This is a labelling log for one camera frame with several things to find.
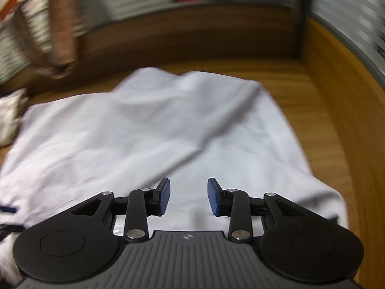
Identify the white short-sleeved shirt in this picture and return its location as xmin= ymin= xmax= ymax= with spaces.
xmin=0 ymin=66 xmax=350 ymax=287

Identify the crumpled white garment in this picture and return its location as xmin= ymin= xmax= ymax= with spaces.
xmin=0 ymin=88 xmax=28 ymax=147

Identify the orange patterned scarf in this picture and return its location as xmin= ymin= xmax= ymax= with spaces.
xmin=38 ymin=0 xmax=78 ymax=80

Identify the glass desk partition front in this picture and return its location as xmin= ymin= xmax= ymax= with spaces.
xmin=1 ymin=0 xmax=307 ymax=92

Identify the glass desk partition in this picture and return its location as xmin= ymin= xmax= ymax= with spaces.
xmin=307 ymin=0 xmax=384 ymax=87
xmin=1 ymin=0 xmax=307 ymax=92

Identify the glass desk partition right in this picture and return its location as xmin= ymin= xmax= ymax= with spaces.
xmin=307 ymin=0 xmax=384 ymax=87

